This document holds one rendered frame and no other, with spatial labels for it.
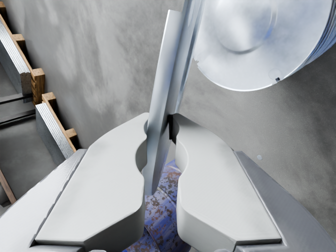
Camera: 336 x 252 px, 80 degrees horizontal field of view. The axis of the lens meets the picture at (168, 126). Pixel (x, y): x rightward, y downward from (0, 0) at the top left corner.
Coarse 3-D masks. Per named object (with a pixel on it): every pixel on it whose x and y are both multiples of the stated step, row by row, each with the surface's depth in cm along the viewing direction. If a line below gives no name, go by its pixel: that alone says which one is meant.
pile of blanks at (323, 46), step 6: (330, 18) 33; (330, 24) 35; (324, 30) 35; (330, 30) 39; (324, 36) 37; (330, 36) 41; (318, 42) 35; (324, 42) 39; (330, 42) 47; (318, 48) 38; (324, 48) 46; (312, 54) 39; (318, 54) 47; (306, 60) 38; (312, 60) 52; (300, 66) 41; (294, 72) 42; (276, 78) 41
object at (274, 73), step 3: (273, 69) 40; (276, 69) 40; (270, 72) 41; (273, 72) 40; (276, 72) 40; (279, 72) 40; (270, 75) 41; (273, 75) 40; (276, 75) 40; (279, 75) 40; (273, 78) 41
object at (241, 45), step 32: (224, 0) 41; (256, 0) 37; (288, 0) 35; (320, 0) 32; (224, 32) 44; (256, 32) 39; (288, 32) 36; (320, 32) 33; (224, 64) 47; (256, 64) 42; (288, 64) 38
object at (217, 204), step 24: (168, 120) 13; (192, 144) 9; (216, 144) 9; (192, 168) 8; (216, 168) 8; (240, 168) 8; (192, 192) 7; (216, 192) 7; (240, 192) 7; (192, 216) 6; (216, 216) 6; (240, 216) 6; (264, 216) 6; (192, 240) 6; (216, 240) 6; (240, 240) 5; (264, 240) 5
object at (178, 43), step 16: (176, 16) 8; (192, 16) 12; (176, 32) 8; (192, 32) 16; (160, 48) 9; (176, 48) 9; (192, 48) 28; (160, 64) 9; (176, 64) 9; (160, 80) 9; (176, 80) 12; (160, 96) 9; (176, 96) 16; (160, 112) 10; (176, 112) 26; (160, 128) 10; (160, 144) 12; (160, 160) 16; (144, 176) 13; (144, 192) 16
